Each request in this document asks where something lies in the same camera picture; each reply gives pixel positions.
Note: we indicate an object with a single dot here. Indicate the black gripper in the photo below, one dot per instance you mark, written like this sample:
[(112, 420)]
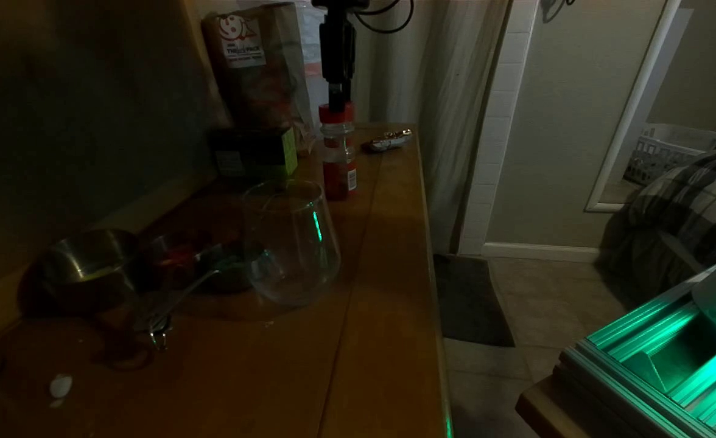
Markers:
[(336, 40)]

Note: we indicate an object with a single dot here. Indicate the orange bottle lid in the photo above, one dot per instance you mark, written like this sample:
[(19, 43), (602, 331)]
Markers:
[(336, 114)]

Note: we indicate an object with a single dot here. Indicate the spice bottle with red label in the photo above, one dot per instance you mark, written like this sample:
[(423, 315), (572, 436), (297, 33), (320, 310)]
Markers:
[(338, 165)]

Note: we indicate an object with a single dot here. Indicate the small shiny wrapper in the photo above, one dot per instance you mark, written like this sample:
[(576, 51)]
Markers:
[(386, 141)]

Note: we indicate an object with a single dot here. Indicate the brown paper bag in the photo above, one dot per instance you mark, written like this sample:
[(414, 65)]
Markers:
[(255, 73)]

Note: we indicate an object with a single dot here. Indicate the small green box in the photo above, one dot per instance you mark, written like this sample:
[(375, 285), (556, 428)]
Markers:
[(276, 151)]

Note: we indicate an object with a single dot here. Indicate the beige curtain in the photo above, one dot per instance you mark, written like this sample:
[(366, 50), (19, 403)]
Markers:
[(458, 122)]

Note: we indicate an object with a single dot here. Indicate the clear glass cup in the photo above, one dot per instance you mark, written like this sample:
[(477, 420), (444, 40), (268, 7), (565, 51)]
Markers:
[(292, 243)]

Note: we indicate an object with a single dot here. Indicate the small red object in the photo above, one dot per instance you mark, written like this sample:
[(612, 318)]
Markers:
[(175, 258)]

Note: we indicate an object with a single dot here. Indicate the wooden dresser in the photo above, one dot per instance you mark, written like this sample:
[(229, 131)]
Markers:
[(359, 324)]

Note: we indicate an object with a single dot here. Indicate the dark floor mat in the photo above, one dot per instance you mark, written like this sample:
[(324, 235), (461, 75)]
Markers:
[(473, 299)]

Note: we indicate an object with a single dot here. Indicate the metal spoon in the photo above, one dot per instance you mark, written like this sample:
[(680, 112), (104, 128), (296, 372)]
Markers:
[(188, 294)]

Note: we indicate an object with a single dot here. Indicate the metal measuring cup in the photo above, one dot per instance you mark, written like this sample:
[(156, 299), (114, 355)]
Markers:
[(80, 269)]

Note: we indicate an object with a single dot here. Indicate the white laundry basket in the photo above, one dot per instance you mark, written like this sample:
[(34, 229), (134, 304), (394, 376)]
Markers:
[(675, 148)]

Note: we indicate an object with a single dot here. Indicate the plaid blanket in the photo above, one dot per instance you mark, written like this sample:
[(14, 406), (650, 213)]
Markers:
[(683, 220)]

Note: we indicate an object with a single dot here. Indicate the small white pebble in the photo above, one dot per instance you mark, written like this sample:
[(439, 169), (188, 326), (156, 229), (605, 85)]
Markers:
[(59, 386)]

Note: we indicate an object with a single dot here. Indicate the white door frame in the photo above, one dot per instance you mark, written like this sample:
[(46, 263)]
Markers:
[(626, 122)]

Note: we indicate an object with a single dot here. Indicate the aluminium frame with green light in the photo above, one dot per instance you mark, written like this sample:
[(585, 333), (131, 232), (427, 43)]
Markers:
[(657, 372)]

